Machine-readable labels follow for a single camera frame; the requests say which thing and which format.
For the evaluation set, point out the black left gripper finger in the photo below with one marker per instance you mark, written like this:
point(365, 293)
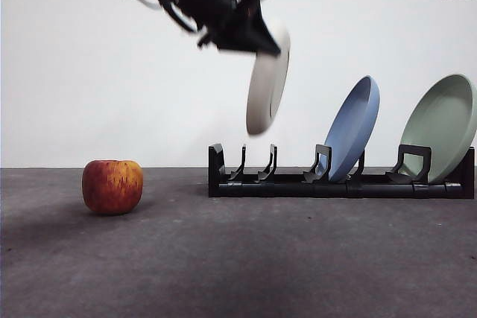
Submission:
point(257, 37)

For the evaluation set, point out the pale yellow plate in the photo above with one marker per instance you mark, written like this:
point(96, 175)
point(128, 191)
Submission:
point(264, 98)

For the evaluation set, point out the red yellow apple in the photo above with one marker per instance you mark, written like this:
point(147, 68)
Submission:
point(112, 187)

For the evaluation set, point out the blue plate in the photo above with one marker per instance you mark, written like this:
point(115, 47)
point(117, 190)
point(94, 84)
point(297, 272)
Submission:
point(354, 128)

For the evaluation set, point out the black plate rack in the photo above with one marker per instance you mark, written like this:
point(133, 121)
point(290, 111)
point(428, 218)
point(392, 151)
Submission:
point(298, 189)

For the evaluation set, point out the green plate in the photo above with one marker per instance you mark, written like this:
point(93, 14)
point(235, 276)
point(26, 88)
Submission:
point(439, 128)

